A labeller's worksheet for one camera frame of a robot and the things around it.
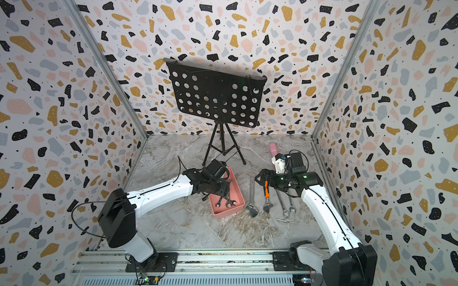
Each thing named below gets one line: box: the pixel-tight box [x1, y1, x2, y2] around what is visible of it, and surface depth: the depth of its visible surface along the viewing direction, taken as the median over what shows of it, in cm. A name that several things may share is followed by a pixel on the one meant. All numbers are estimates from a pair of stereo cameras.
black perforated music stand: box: [163, 57, 268, 167], surface depth 78 cm
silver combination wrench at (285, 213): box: [275, 188, 290, 219], surface depth 90 cm
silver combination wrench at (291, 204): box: [288, 196, 297, 214], surface depth 94 cm
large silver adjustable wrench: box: [245, 175, 260, 218], surface depth 94 cm
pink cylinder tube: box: [269, 142, 278, 157], surface depth 113 cm
